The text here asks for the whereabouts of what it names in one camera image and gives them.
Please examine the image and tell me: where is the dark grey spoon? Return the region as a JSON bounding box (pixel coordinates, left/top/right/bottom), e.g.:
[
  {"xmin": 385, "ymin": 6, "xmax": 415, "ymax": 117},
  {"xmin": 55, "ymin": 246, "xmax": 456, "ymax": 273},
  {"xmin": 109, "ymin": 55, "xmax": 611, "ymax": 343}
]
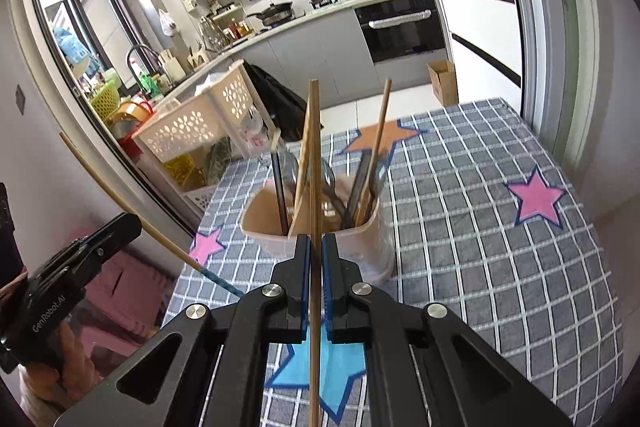
[{"xmin": 320, "ymin": 157, "xmax": 349, "ymax": 229}]

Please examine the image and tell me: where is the blue patterned bamboo chopstick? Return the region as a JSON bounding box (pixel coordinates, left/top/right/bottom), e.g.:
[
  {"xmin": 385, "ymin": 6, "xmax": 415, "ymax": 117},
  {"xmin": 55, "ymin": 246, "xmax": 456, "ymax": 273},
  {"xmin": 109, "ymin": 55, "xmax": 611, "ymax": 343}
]
[{"xmin": 58, "ymin": 131, "xmax": 244, "ymax": 298}]

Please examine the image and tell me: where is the teal plastic spoon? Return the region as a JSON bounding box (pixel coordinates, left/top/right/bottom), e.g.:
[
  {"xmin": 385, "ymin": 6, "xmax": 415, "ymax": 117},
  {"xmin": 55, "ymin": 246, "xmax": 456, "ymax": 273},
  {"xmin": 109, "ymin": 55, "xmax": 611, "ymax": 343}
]
[{"xmin": 357, "ymin": 155, "xmax": 388, "ymax": 225}]

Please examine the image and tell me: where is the left hand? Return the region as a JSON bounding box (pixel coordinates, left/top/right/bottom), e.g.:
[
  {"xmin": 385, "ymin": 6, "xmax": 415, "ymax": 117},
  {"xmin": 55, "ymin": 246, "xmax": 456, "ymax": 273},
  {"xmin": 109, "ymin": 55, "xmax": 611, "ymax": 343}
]
[{"xmin": 1, "ymin": 267, "xmax": 102, "ymax": 424}]

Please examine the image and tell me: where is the pink plastic stool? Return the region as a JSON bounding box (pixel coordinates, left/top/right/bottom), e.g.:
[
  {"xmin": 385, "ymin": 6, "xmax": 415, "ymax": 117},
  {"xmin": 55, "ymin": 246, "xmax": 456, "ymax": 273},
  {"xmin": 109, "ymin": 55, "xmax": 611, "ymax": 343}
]
[{"xmin": 70, "ymin": 247, "xmax": 176, "ymax": 376}]

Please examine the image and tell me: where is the beige plastic storage rack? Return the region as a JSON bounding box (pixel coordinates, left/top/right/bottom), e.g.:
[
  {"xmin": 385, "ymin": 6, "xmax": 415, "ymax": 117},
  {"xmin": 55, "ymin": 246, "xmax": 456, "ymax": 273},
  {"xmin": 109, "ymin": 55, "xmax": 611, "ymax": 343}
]
[{"xmin": 134, "ymin": 60, "xmax": 276, "ymax": 216}]

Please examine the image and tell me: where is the grey checkered tablecloth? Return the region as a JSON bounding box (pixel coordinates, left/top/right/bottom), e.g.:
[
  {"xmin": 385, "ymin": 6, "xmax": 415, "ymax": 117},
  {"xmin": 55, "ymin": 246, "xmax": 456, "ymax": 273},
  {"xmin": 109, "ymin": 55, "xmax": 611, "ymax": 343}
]
[{"xmin": 162, "ymin": 97, "xmax": 624, "ymax": 427}]

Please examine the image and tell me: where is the pink utensil holder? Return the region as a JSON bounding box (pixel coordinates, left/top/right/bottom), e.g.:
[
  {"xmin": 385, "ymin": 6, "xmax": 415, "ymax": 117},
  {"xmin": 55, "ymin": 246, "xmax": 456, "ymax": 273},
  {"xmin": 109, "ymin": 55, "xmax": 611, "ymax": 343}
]
[{"xmin": 240, "ymin": 173, "xmax": 396, "ymax": 287}]

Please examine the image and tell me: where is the cardboard box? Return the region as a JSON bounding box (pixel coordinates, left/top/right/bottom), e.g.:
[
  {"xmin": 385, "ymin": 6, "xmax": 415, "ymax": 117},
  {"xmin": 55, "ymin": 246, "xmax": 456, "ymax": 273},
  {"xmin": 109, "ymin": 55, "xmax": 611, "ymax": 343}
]
[{"xmin": 427, "ymin": 60, "xmax": 459, "ymax": 107}]

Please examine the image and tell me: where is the black wok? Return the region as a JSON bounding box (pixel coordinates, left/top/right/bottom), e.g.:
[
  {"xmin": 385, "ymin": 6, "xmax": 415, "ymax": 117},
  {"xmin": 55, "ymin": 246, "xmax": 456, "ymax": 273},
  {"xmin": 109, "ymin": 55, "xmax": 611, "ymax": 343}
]
[{"xmin": 248, "ymin": 2, "xmax": 295, "ymax": 28}]

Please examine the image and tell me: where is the black built-in oven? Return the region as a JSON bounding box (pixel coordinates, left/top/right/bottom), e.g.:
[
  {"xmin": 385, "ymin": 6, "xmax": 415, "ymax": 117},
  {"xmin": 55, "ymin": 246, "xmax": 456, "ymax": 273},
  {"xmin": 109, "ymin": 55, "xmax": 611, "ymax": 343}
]
[{"xmin": 355, "ymin": 0, "xmax": 446, "ymax": 63}]

